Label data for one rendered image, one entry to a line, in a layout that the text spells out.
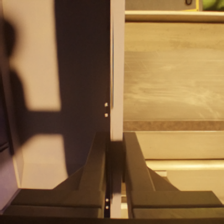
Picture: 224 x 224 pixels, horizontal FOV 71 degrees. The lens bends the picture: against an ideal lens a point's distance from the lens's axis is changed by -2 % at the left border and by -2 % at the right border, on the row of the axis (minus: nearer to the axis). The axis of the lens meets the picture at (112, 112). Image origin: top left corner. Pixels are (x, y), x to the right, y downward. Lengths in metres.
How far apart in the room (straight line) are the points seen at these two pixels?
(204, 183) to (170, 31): 0.55
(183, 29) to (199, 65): 0.12
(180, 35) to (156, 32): 0.07
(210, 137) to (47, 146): 0.52
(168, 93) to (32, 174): 0.43
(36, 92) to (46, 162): 0.13
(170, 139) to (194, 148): 0.10
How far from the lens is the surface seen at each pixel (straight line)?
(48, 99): 0.28
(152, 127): 0.56
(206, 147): 0.65
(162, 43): 0.53
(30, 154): 0.33
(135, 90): 0.52
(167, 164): 0.60
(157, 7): 0.99
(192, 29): 0.57
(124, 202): 0.44
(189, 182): 0.71
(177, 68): 0.54
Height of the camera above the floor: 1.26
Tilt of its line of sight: 76 degrees down
